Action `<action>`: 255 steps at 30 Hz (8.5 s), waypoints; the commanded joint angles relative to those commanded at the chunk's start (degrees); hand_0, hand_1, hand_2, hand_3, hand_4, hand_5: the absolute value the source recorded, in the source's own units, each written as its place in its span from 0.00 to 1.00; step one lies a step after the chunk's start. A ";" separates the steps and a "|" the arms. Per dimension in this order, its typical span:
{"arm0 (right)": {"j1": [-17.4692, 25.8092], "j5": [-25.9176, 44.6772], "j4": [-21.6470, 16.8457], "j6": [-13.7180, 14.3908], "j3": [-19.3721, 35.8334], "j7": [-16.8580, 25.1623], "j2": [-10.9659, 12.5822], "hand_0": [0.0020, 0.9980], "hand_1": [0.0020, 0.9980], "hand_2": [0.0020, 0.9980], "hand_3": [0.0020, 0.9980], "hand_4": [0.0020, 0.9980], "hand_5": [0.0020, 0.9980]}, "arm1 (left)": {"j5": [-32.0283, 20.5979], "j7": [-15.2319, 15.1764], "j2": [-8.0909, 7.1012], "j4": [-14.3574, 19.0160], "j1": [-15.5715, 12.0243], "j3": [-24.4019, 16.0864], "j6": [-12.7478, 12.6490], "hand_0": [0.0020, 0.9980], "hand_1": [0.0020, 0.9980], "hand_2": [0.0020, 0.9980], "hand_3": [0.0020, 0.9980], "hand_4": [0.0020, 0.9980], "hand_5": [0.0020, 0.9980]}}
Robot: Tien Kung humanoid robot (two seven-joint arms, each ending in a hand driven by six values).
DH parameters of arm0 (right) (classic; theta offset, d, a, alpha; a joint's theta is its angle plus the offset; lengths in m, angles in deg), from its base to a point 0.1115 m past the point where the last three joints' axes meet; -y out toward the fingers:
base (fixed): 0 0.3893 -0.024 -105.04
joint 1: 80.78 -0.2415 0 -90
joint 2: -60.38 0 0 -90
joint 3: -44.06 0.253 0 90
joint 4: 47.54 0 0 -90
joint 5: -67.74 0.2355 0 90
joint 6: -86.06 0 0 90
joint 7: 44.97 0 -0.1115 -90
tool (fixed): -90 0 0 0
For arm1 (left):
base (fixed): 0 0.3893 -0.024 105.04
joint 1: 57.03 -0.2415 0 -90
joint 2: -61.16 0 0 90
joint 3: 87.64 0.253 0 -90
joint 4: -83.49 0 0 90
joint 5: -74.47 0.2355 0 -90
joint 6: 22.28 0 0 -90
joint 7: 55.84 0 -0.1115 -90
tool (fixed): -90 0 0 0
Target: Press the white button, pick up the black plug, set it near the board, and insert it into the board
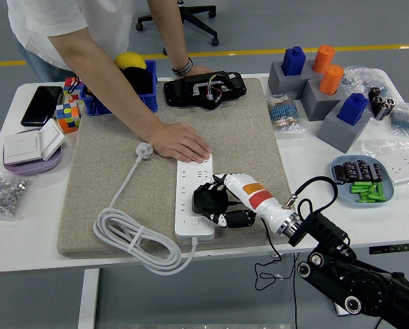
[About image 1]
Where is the person's left hand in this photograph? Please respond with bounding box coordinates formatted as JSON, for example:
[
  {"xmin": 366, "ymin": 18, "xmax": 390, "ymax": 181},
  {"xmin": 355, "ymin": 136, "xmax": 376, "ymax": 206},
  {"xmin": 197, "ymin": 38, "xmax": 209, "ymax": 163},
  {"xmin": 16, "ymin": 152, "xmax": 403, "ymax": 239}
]
[{"xmin": 186, "ymin": 64, "xmax": 214, "ymax": 77}]

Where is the person's right hand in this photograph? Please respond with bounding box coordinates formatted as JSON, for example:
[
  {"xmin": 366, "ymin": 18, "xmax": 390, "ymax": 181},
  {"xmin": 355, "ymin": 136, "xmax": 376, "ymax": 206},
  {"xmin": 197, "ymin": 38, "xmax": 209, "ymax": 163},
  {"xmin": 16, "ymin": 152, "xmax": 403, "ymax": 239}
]
[{"xmin": 145, "ymin": 122, "xmax": 214, "ymax": 164}]

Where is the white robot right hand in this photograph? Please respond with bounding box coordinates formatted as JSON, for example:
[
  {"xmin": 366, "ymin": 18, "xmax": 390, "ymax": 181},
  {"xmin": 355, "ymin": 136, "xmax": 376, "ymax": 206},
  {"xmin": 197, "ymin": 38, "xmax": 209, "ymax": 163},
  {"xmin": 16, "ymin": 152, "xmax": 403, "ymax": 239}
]
[{"xmin": 195, "ymin": 172, "xmax": 295, "ymax": 236}]

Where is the thin black plug cord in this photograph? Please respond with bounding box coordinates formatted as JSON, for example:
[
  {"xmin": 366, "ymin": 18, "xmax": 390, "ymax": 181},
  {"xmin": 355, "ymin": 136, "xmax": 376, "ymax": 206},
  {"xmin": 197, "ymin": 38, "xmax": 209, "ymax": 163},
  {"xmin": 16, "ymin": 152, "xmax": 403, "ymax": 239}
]
[{"xmin": 228, "ymin": 200, "xmax": 298, "ymax": 329}]

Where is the black plug adapter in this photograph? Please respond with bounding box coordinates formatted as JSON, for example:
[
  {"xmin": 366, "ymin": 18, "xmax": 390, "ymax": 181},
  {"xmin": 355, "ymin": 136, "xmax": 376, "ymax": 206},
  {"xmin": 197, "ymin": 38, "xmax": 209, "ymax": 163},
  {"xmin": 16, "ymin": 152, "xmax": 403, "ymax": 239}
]
[{"xmin": 191, "ymin": 186, "xmax": 232, "ymax": 216}]

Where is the white power strip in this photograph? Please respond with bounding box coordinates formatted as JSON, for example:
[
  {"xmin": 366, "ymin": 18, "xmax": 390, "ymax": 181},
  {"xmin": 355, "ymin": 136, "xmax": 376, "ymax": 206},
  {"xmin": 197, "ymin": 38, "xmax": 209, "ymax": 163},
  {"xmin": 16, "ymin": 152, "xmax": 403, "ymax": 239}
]
[{"xmin": 174, "ymin": 153, "xmax": 216, "ymax": 241}]

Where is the black wristband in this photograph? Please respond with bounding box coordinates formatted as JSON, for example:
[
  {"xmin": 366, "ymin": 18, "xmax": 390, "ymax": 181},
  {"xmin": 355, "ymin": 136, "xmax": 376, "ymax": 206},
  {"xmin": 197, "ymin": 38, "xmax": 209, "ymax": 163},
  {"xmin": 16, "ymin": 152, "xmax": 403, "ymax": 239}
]
[{"xmin": 171, "ymin": 56, "xmax": 194, "ymax": 77}]

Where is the black open electronic device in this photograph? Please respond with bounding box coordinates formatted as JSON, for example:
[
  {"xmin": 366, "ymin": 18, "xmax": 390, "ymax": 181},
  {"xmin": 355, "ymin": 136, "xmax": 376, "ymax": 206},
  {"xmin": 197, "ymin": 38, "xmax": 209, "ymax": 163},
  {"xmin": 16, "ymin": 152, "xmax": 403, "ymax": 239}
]
[{"xmin": 163, "ymin": 71, "xmax": 248, "ymax": 110}]

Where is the black office chair base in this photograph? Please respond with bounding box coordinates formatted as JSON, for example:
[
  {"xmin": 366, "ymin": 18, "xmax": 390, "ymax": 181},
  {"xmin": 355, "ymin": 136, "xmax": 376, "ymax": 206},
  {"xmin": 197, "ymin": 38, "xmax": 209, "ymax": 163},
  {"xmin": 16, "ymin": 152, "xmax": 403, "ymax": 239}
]
[{"xmin": 135, "ymin": 0, "xmax": 221, "ymax": 56}]

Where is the blue plastic bin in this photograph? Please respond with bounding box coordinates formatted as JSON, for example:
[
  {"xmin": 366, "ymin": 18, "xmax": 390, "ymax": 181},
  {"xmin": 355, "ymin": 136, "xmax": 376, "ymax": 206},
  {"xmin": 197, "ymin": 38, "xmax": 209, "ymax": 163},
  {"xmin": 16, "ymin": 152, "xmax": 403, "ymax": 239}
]
[{"xmin": 79, "ymin": 60, "xmax": 159, "ymax": 117}]

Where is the grey-brown mat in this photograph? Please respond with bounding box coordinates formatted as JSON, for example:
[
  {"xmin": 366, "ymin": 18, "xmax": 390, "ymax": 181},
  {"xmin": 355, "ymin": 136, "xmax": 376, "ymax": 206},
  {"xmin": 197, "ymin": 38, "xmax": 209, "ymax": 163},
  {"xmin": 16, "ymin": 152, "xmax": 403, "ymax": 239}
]
[{"xmin": 56, "ymin": 77, "xmax": 299, "ymax": 260}]

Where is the yellow lemon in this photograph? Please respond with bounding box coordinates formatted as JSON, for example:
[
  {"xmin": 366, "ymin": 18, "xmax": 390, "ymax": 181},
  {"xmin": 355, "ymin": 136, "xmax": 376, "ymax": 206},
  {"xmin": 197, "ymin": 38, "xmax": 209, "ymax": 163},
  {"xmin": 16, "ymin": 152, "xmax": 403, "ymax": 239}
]
[{"xmin": 114, "ymin": 51, "xmax": 147, "ymax": 71}]

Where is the wide grey peg block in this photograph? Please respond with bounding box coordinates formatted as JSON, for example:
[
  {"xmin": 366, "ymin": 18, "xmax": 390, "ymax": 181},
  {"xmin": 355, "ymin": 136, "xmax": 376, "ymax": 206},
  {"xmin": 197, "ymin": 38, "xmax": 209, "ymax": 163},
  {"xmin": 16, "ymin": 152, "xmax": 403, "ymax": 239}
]
[{"xmin": 267, "ymin": 60, "xmax": 325, "ymax": 101}]

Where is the bag of striped resistors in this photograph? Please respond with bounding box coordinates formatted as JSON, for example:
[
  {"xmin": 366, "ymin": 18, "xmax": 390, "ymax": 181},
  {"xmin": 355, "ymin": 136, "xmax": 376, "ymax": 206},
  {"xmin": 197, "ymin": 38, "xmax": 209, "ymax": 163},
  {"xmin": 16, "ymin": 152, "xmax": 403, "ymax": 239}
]
[{"xmin": 267, "ymin": 93, "xmax": 306, "ymax": 135}]

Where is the light blue plate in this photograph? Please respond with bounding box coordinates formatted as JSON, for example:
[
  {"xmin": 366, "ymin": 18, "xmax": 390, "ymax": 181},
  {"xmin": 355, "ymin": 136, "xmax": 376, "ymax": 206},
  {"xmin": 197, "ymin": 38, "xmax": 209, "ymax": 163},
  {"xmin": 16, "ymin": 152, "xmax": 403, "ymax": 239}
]
[{"xmin": 330, "ymin": 155, "xmax": 396, "ymax": 209}]

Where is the blue peg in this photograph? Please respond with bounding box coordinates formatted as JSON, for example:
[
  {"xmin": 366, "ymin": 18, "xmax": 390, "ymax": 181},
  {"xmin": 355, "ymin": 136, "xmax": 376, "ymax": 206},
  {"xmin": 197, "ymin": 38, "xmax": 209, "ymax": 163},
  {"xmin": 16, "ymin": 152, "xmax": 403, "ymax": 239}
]
[
  {"xmin": 336, "ymin": 93, "xmax": 371, "ymax": 127},
  {"xmin": 281, "ymin": 46, "xmax": 307, "ymax": 77}
]

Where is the pile of green batteries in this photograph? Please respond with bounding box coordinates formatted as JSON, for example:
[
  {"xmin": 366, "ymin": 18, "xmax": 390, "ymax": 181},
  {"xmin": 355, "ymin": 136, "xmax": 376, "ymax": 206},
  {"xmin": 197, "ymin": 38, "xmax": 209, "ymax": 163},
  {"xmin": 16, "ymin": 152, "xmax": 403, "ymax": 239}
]
[{"xmin": 350, "ymin": 181, "xmax": 386, "ymax": 204}]

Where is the colourful puzzle cube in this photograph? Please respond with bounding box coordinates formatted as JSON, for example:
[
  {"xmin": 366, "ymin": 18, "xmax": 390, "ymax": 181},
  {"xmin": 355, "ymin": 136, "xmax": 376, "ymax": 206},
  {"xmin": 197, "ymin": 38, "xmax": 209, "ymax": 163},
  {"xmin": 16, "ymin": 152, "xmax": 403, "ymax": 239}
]
[
  {"xmin": 54, "ymin": 101, "xmax": 82, "ymax": 134},
  {"xmin": 62, "ymin": 77, "xmax": 85, "ymax": 103}
]

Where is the orange peg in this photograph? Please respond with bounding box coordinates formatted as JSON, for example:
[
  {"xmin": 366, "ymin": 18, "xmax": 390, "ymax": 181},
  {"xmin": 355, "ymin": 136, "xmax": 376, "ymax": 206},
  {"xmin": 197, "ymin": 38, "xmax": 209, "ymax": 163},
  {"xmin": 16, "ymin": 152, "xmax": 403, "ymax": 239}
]
[
  {"xmin": 319, "ymin": 64, "xmax": 345, "ymax": 96},
  {"xmin": 312, "ymin": 45, "xmax": 336, "ymax": 74}
]

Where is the clear plastic socket bag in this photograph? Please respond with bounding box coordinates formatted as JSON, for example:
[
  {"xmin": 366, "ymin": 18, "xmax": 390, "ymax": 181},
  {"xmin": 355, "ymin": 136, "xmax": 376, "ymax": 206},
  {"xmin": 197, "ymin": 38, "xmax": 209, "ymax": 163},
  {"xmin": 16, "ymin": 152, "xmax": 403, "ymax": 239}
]
[{"xmin": 360, "ymin": 138, "xmax": 409, "ymax": 186}]

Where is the white table leg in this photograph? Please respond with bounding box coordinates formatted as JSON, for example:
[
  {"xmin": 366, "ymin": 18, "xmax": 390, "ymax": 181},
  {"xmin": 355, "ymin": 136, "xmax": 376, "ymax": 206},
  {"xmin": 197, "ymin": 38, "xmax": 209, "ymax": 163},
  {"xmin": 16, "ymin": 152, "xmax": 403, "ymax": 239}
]
[
  {"xmin": 77, "ymin": 268, "xmax": 101, "ymax": 329},
  {"xmin": 333, "ymin": 301, "xmax": 353, "ymax": 316}
]

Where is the black smartphone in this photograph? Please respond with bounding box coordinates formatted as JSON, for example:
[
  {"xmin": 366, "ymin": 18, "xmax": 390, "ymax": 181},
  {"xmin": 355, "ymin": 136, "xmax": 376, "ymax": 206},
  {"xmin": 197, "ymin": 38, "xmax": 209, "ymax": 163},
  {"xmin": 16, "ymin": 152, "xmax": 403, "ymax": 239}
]
[{"xmin": 20, "ymin": 85, "xmax": 64, "ymax": 127}]

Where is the purple plate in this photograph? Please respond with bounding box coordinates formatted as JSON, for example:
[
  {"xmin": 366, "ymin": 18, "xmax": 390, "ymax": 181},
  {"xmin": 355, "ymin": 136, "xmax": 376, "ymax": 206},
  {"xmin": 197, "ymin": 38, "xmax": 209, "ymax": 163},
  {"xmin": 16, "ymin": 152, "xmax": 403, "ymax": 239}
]
[{"xmin": 2, "ymin": 128, "xmax": 64, "ymax": 177}]

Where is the black table control panel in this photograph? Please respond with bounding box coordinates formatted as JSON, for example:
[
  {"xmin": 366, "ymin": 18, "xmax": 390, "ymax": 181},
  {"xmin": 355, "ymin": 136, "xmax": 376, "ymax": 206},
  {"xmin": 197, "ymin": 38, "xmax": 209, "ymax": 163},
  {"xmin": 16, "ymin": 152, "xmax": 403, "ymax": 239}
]
[{"xmin": 368, "ymin": 242, "xmax": 409, "ymax": 255}]

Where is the black capacitor bundle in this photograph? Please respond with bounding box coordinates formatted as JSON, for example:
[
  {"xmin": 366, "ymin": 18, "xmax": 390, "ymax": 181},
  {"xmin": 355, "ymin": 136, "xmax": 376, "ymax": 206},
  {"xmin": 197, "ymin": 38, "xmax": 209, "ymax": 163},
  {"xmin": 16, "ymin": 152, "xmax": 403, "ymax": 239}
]
[{"xmin": 367, "ymin": 86, "xmax": 397, "ymax": 121}]

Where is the clear plastic parts bag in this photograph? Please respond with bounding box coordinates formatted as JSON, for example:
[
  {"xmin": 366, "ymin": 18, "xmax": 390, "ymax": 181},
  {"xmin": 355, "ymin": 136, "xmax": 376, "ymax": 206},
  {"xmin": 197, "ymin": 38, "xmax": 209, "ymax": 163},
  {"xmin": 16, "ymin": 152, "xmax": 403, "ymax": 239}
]
[{"xmin": 340, "ymin": 66, "xmax": 397, "ymax": 103}]

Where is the bag of blue resistors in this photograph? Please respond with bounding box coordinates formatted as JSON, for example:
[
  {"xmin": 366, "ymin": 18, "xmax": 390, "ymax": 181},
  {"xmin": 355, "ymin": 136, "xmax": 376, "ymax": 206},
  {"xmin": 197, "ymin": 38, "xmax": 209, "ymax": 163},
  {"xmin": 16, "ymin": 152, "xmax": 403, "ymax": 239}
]
[{"xmin": 388, "ymin": 101, "xmax": 409, "ymax": 138}]

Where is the bag of metal nuts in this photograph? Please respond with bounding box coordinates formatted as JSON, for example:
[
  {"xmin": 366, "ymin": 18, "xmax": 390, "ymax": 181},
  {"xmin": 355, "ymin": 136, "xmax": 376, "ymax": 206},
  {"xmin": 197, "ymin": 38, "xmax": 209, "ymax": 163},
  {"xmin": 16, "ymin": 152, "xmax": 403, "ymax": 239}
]
[{"xmin": 0, "ymin": 171, "xmax": 32, "ymax": 221}]

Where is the white power strip cord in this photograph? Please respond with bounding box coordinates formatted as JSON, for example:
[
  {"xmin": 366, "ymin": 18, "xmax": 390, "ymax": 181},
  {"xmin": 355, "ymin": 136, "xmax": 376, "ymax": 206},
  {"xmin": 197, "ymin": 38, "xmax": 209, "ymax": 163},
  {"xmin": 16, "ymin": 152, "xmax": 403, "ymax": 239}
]
[{"xmin": 92, "ymin": 142, "xmax": 200, "ymax": 275}]

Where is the small white wall switch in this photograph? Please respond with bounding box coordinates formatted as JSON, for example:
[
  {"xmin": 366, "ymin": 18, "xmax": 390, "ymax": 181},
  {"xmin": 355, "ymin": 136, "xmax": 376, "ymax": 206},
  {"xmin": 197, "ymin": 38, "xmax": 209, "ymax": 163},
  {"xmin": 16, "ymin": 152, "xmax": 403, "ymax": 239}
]
[{"xmin": 38, "ymin": 119, "xmax": 66, "ymax": 162}]

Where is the white wall socket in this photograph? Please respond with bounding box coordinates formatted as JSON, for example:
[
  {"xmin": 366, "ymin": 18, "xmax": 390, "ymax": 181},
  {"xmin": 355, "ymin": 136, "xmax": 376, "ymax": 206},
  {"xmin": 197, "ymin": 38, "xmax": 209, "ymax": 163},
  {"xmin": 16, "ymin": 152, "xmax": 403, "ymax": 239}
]
[{"xmin": 384, "ymin": 153, "xmax": 409, "ymax": 184}]

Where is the large white wall switch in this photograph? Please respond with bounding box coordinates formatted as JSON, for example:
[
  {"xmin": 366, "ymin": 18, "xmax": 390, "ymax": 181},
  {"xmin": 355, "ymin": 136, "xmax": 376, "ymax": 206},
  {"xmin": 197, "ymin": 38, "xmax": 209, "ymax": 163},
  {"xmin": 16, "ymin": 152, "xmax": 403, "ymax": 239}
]
[{"xmin": 3, "ymin": 130, "xmax": 42, "ymax": 166}]

